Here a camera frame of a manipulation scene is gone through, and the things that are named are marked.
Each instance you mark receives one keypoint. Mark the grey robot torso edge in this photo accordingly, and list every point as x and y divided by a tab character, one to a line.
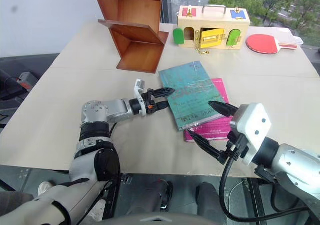
150	220

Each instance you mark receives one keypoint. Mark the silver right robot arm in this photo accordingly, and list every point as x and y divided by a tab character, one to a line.
295	165

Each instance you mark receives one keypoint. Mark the clear plastic container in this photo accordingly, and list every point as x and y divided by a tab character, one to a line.
297	40

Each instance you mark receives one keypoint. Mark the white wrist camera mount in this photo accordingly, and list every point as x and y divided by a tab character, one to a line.
137	91
252	125

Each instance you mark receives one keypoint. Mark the red table tennis paddle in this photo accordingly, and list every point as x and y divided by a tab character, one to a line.
262	43

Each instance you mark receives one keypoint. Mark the pink paperback book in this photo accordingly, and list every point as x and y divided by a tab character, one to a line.
212	132

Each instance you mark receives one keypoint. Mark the brown wooden bookshelf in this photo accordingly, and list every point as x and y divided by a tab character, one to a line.
140	10

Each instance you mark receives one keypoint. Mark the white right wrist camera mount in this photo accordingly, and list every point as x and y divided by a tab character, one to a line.
252	125

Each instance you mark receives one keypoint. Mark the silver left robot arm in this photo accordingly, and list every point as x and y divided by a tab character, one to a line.
117	110

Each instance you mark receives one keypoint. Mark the black table leg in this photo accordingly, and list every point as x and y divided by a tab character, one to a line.
257	202

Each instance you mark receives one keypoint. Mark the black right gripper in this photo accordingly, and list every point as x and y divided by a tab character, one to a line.
236	147

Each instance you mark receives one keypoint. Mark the clear plastic bag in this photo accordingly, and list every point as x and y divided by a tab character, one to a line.
190	2

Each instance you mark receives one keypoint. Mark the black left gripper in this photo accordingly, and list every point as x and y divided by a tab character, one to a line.
149	108

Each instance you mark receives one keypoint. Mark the wooden lock box coloured doors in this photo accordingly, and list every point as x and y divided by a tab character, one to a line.
215	21

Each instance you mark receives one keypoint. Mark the dark rounded robot leg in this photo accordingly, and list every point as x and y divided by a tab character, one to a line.
208	202

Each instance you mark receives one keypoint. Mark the teal paperback book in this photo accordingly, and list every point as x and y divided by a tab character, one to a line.
190	90

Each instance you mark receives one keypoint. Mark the dark window frame post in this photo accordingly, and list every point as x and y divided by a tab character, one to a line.
164	0

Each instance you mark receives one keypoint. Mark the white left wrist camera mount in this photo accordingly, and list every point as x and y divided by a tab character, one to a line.
137	91

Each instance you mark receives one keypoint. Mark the grey and red device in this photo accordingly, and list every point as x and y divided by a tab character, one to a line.
26	81

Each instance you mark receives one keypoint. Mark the white shoe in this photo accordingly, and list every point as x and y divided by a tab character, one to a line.
45	187

